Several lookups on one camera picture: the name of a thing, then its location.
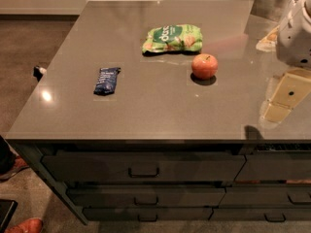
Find small black white object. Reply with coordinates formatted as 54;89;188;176
33;66;47;81

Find middle left drawer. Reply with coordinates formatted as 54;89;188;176
67;186;225;208

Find dark object on floor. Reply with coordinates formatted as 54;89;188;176
0;199;17;233

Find top left drawer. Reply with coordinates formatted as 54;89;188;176
42;152;245;183

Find middle right drawer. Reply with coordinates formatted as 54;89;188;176
220;187;311;209

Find top right drawer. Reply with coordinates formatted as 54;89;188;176
236;154;311;181

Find blue snack bar wrapper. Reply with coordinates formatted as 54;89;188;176
93;67;121;95

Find steel box on counter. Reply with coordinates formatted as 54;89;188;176
251;0;289;22

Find bottom left drawer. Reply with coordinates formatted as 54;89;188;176
83;207;213;222

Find red shoe at left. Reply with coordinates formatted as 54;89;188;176
0;156;28;182

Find bottom right drawer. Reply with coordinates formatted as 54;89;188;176
210;209;311;222

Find drawer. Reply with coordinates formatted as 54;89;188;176
236;154;311;181
42;152;245;183
67;186;225;208
83;207;213;222
210;209;311;222
220;187;311;209

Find red apple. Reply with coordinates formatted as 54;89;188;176
191;53;218;80

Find green snack bag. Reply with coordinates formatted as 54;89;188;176
142;24;203;53

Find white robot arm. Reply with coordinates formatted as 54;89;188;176
276;0;311;69

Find red shoe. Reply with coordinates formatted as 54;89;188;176
0;156;28;182
4;218;43;233

